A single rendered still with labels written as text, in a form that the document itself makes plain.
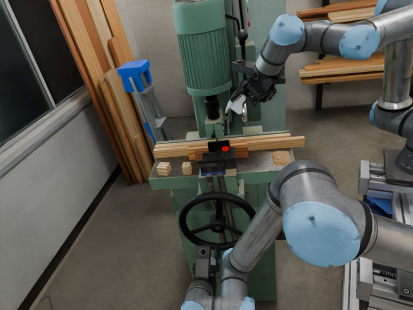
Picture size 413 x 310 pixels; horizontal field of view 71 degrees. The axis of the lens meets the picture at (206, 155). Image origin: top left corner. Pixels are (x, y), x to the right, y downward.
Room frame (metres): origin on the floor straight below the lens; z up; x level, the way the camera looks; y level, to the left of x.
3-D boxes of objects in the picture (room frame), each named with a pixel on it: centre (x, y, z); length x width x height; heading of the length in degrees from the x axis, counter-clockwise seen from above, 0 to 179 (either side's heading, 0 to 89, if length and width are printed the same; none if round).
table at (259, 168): (0.98, -0.05, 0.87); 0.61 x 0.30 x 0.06; 80
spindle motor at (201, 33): (1.08, -0.06, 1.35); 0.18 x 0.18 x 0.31
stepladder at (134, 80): (1.85, 0.31, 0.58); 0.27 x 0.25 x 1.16; 74
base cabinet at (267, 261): (1.20, -0.07, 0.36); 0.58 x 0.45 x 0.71; 170
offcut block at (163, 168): (1.00, 0.18, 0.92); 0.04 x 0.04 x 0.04; 67
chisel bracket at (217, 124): (1.10, -0.06, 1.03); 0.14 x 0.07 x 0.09; 170
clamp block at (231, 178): (0.89, -0.04, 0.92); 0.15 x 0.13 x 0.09; 80
